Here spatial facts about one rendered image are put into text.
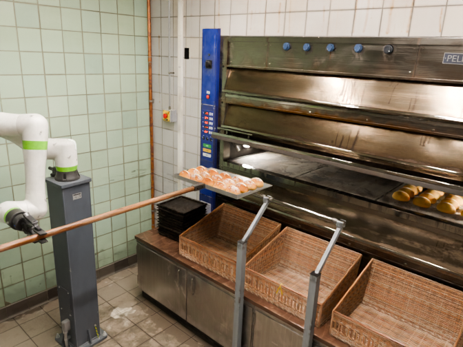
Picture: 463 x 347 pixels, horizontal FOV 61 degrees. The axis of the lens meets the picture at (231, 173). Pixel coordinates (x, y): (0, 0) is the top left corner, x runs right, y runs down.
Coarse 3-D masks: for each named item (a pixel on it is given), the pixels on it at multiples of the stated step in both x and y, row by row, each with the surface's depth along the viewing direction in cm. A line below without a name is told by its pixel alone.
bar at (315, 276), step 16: (256, 192) 239; (304, 208) 218; (336, 224) 204; (240, 240) 225; (240, 256) 225; (240, 272) 228; (320, 272) 197; (240, 288) 231; (240, 304) 235; (240, 320) 239; (240, 336) 244; (304, 336) 205
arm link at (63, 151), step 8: (48, 144) 231; (56, 144) 230; (64, 144) 231; (72, 144) 234; (48, 152) 231; (56, 152) 231; (64, 152) 231; (72, 152) 235; (56, 160) 234; (64, 160) 233; (72, 160) 236; (56, 168) 236; (64, 168) 234; (72, 168) 237
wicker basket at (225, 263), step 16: (208, 224) 299; (240, 224) 296; (256, 224) 287; (192, 240) 289; (208, 240) 302; (224, 240) 303; (256, 240) 286; (192, 256) 273; (208, 256) 261; (224, 256) 251; (224, 272) 254
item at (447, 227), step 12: (240, 168) 293; (252, 168) 288; (276, 180) 273; (288, 180) 266; (300, 180) 264; (324, 192) 249; (336, 192) 244; (360, 204) 234; (372, 204) 229; (384, 204) 227; (408, 216) 216; (420, 216) 212; (432, 216) 212; (444, 228) 205; (456, 228) 201
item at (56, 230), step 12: (180, 192) 227; (132, 204) 204; (144, 204) 208; (96, 216) 188; (108, 216) 192; (60, 228) 175; (72, 228) 179; (24, 240) 163; (36, 240) 167; (0, 252) 157
